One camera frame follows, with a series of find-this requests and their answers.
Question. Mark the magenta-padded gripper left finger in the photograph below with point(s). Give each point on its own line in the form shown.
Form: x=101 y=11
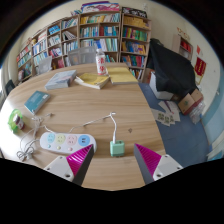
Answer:
x=60 y=166

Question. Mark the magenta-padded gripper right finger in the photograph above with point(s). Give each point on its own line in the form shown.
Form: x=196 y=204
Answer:
x=166 y=165

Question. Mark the small green charger block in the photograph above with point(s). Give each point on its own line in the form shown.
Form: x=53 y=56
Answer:
x=117 y=149

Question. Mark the white power strip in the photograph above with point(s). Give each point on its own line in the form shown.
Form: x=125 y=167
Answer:
x=66 y=141

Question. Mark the papers pile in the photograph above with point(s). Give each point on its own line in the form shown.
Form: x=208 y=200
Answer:
x=166 y=115

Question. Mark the small red-labelled jar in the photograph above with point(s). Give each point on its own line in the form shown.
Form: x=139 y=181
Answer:
x=19 y=122

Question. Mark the brown cardboard box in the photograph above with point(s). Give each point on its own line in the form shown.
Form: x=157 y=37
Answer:
x=189 y=101

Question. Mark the teal book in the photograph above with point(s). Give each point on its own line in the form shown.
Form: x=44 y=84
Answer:
x=36 y=101

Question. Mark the white box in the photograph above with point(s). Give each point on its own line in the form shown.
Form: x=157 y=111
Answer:
x=156 y=90

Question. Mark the grey book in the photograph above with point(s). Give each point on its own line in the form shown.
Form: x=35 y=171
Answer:
x=60 y=80

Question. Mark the yellow book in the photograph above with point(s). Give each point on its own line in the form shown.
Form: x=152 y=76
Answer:
x=92 y=80

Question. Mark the black cloth cover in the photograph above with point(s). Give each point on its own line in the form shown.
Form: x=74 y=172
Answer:
x=171 y=71

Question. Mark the dark chair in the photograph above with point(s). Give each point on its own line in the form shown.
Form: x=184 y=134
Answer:
x=9 y=87

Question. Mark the grey mesh chair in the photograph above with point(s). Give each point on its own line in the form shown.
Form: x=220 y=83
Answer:
x=45 y=65
x=81 y=56

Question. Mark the red hanging banner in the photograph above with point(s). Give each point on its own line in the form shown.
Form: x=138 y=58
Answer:
x=200 y=66

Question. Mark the clear bottle with red label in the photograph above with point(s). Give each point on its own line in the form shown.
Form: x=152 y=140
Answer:
x=101 y=65

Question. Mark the small wooden shelf unit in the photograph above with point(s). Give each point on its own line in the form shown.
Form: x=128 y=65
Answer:
x=182 y=46

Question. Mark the wooden bookshelf unit with books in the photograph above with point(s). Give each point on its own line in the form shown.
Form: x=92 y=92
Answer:
x=100 y=33

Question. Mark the black sign board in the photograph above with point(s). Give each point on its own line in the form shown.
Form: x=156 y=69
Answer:
x=134 y=12

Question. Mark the colourful illustrated poster box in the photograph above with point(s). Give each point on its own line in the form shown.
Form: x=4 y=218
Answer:
x=100 y=7

